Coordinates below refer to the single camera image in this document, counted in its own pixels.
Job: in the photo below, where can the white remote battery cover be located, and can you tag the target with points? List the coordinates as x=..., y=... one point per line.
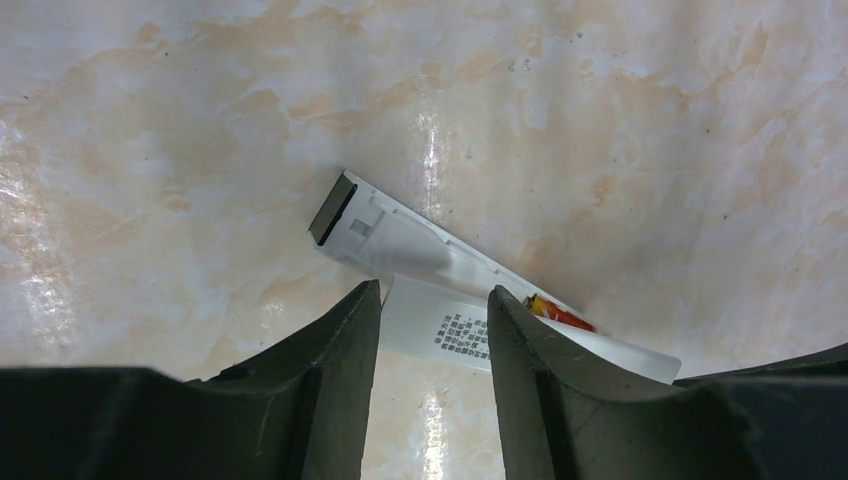
x=427, y=321

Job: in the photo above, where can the white black remote control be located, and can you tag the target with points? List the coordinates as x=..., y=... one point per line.
x=362, y=227

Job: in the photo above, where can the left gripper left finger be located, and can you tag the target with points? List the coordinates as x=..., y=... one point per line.
x=297, y=410

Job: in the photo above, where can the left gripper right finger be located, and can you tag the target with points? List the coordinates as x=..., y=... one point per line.
x=567, y=413

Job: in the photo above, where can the red battery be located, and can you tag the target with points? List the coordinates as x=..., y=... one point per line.
x=547, y=309

